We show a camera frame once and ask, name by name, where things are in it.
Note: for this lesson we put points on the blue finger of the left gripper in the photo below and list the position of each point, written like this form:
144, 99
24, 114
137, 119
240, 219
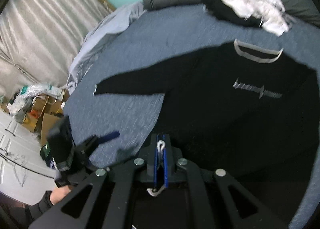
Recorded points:
108, 137

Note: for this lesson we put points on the black and white clothes pile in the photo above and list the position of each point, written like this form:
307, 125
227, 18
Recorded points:
224, 12

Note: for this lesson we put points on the person's left forearm black sleeve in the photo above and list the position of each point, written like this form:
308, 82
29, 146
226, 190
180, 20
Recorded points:
23, 217

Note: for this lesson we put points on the black sweater with white trim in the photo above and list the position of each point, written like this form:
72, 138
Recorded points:
251, 111

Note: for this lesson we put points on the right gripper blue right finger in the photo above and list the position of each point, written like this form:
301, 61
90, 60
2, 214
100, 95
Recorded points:
165, 163

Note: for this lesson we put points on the person's left hand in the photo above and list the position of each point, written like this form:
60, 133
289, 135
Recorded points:
59, 193

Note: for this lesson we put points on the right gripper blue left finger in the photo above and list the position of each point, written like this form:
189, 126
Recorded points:
157, 158

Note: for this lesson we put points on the light grey duvet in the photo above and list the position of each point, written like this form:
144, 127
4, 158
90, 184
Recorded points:
99, 38

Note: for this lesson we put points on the floor clutter beside bed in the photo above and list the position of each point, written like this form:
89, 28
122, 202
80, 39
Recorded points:
37, 107

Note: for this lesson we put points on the white wardrobe with handles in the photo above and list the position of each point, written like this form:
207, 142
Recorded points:
24, 175

